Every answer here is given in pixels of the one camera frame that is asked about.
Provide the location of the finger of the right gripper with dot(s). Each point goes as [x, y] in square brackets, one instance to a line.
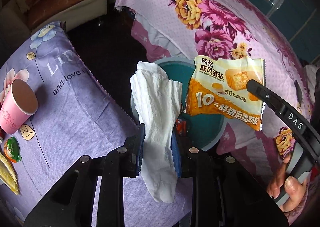
[280, 106]

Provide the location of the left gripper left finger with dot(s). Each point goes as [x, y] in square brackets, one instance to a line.
[91, 186]

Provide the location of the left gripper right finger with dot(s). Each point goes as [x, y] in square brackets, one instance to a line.
[223, 192]

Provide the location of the yellow white striped wrapper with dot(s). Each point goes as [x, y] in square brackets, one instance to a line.
[8, 175]

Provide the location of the yellow cake wrapper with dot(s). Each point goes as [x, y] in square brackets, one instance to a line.
[219, 87]

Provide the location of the pink paper cup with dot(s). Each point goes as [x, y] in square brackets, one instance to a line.
[19, 104]

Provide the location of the white tissue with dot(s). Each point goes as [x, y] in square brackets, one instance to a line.
[158, 171]

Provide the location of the orange snack wrapper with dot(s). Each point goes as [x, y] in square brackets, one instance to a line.
[181, 127]

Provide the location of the red cola can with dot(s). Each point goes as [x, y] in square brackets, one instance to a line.
[1, 135]

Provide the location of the teal trash bin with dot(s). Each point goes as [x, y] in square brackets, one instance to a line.
[200, 116]

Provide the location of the person's right hand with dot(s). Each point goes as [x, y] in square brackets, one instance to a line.
[292, 186]

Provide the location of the green orange jelly cup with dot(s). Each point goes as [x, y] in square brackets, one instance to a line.
[12, 150]

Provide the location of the purple floral bed sheet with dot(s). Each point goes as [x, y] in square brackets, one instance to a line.
[75, 117]

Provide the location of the pink floral quilt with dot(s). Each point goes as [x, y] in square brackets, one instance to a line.
[230, 29]

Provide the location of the beige sofa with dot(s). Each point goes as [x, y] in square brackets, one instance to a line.
[22, 18]

